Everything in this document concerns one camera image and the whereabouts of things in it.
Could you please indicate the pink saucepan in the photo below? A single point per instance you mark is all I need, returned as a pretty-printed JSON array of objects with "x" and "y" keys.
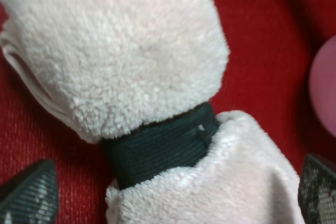
[{"x": 322, "y": 85}]

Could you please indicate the red tablecloth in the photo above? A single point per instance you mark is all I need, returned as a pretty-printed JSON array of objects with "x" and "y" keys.
[{"x": 272, "y": 43}]

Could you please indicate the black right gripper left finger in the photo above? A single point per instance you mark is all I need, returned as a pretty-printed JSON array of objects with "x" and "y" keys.
[{"x": 31, "y": 196}]

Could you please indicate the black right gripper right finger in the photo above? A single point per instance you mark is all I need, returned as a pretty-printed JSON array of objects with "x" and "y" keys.
[{"x": 316, "y": 195}]

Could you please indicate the pink towel with band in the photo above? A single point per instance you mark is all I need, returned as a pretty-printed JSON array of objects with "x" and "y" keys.
[{"x": 137, "y": 76}]

